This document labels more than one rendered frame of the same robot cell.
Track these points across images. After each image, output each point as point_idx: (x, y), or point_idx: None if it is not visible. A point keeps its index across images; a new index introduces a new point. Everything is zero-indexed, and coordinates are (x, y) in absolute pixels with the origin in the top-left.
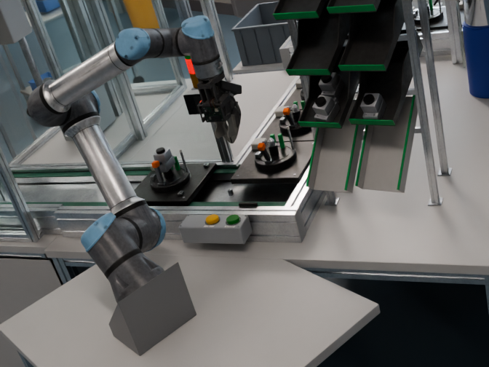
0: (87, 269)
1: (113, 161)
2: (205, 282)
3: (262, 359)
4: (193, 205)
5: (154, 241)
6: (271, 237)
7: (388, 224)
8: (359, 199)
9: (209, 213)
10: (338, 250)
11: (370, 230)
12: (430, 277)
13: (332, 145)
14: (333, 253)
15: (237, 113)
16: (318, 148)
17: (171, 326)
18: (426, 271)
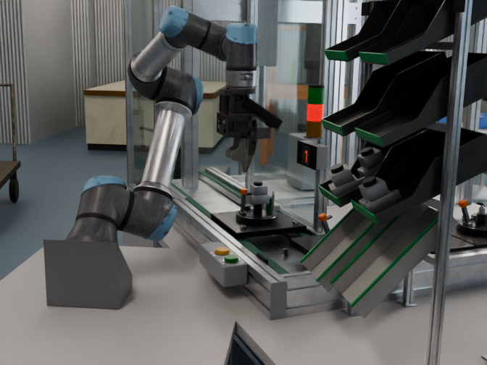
0: (140, 247)
1: (167, 147)
2: (167, 297)
3: (78, 363)
4: (240, 241)
5: (146, 229)
6: (256, 299)
7: (354, 356)
8: (375, 325)
9: (231, 248)
10: (278, 344)
11: (332, 350)
12: None
13: (355, 237)
14: (271, 342)
15: (251, 140)
16: (340, 233)
17: (88, 300)
18: None
